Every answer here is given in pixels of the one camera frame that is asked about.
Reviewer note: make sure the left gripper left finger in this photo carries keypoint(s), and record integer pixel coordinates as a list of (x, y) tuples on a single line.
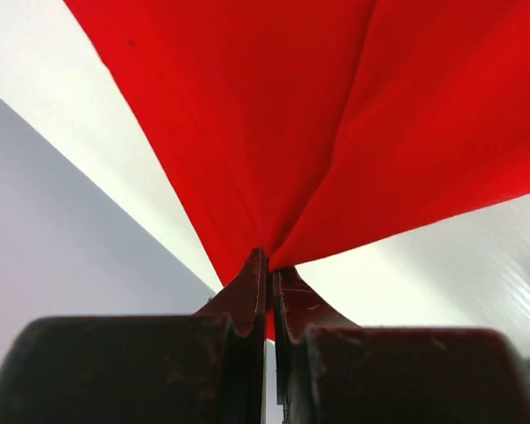
[(206, 367)]

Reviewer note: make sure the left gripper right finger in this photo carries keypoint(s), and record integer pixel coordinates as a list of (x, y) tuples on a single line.
[(331, 370)]

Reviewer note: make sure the red t shirt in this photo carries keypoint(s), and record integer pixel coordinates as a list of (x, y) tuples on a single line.
[(309, 128)]

